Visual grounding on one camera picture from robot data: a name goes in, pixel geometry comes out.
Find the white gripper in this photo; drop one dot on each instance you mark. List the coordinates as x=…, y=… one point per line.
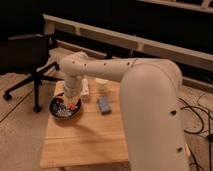
x=72, y=86

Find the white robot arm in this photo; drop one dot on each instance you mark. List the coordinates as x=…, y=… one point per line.
x=148, y=103

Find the dark ceramic bowl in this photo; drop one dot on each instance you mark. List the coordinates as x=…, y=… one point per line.
x=59, y=110

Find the white plastic bottle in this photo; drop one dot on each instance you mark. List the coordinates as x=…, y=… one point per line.
x=85, y=88

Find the white cup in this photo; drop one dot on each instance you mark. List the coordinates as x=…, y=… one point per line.
x=101, y=84

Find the blue grey sponge block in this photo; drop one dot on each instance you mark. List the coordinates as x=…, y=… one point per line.
x=104, y=105

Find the black office chair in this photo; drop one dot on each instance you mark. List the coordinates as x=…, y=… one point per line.
x=28, y=55

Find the white wooden shelf frame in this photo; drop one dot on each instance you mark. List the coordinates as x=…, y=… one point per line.
x=182, y=55

